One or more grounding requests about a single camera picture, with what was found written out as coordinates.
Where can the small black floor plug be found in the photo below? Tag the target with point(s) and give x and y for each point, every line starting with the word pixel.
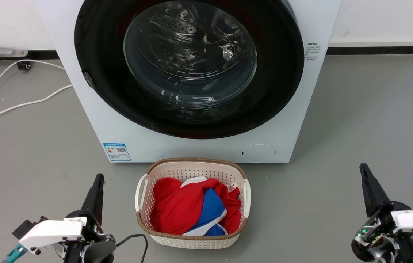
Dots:
pixel 24 65

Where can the cream plastic laundry basket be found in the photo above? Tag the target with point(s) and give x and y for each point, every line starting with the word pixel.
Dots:
pixel 191 168

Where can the small printed text sticker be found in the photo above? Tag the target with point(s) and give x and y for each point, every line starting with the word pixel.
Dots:
pixel 312 52

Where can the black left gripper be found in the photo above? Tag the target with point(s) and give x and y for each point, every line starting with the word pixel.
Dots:
pixel 96 248

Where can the black round glass washer door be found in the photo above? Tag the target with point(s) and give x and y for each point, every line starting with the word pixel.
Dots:
pixel 96 54

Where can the round white filter cover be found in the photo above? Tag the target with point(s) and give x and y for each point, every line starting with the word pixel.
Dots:
pixel 258 153

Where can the blue energy label sticker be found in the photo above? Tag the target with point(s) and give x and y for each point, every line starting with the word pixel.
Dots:
pixel 117 152

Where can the black left camera connector block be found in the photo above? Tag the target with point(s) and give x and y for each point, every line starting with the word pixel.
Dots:
pixel 27 228

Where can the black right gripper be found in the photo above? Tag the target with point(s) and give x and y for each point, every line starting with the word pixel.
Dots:
pixel 378 241

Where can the red blue white garment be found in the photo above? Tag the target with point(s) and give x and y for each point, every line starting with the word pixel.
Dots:
pixel 177 208

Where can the white front-load washing machine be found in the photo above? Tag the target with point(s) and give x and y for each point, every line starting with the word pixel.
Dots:
pixel 82 120

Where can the grey metal door hinge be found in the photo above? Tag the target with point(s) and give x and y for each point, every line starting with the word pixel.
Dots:
pixel 89 80

